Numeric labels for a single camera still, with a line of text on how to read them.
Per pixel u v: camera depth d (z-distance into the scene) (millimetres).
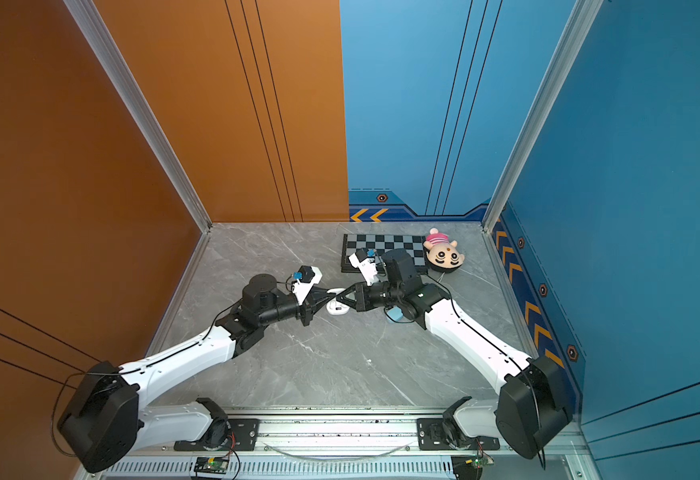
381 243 1091
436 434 726
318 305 721
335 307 741
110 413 405
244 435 735
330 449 727
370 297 666
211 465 719
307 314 677
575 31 722
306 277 644
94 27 711
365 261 692
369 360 862
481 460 696
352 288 696
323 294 735
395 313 950
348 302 720
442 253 998
